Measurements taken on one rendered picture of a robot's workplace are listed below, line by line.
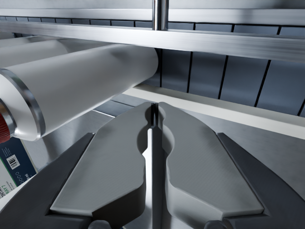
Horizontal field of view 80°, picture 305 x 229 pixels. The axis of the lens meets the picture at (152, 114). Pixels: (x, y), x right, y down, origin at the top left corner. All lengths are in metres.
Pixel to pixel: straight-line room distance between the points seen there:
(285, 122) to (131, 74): 0.15
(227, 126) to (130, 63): 0.18
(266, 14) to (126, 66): 0.13
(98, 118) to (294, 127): 0.29
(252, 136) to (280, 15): 0.16
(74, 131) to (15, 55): 0.28
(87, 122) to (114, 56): 0.24
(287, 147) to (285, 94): 0.11
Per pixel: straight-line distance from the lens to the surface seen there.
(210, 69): 0.22
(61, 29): 0.21
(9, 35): 0.48
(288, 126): 0.20
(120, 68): 0.18
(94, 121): 0.38
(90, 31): 0.18
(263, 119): 0.19
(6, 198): 0.44
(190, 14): 0.22
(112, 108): 0.36
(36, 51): 0.21
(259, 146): 0.31
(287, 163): 0.33
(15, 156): 0.63
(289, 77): 0.22
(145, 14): 0.25
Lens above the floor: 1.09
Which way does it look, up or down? 49 degrees down
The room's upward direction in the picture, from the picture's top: 131 degrees counter-clockwise
